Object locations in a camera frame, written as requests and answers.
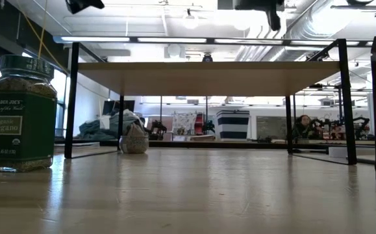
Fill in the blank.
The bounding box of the black aluminium table frame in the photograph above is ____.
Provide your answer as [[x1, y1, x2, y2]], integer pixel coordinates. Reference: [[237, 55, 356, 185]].
[[53, 138, 375, 151]]

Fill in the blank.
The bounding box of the brown cardboard sheet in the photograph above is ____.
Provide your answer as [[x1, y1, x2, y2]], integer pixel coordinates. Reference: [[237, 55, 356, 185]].
[[293, 151, 375, 165]]

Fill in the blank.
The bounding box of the black camera stand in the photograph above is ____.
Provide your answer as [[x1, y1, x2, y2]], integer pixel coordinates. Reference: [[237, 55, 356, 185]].
[[310, 83, 344, 114]]

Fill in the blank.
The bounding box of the green-lidded oregano jar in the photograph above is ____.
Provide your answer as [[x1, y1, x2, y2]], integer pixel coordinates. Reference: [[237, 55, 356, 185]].
[[0, 54, 58, 173]]

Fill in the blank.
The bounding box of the red chair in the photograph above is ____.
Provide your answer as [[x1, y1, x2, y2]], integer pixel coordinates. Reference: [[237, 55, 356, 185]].
[[194, 112, 205, 136]]

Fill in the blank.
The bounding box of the patterned white cloth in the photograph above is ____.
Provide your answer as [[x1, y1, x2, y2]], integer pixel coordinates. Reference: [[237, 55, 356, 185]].
[[171, 112, 197, 137]]

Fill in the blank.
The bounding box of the teal pile of clothes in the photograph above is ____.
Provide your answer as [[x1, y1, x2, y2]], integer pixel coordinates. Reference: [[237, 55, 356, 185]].
[[78, 109, 147, 142]]

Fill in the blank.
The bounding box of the person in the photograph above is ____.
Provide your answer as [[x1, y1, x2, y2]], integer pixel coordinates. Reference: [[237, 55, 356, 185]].
[[292, 114, 320, 141]]

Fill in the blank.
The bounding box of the black ceiling rail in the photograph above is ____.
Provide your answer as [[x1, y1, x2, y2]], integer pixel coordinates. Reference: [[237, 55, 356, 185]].
[[329, 0, 376, 18]]

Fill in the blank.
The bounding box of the silver ventilation duct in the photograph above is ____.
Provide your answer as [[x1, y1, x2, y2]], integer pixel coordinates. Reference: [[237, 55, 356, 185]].
[[232, 0, 347, 62]]

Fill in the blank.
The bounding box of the white navy striped bin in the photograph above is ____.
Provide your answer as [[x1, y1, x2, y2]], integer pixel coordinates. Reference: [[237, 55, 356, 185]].
[[215, 109, 251, 141]]

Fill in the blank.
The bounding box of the round white ceiling lamp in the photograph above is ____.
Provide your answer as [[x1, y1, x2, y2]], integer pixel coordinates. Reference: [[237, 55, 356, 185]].
[[181, 8, 200, 31]]

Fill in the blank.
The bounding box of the black monitor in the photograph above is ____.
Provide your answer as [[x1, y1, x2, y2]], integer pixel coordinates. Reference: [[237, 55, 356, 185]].
[[102, 99, 136, 116]]

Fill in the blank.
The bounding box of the wooden shelf black metal frame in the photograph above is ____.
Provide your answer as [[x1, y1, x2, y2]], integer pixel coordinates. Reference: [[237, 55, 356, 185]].
[[64, 38, 358, 166]]

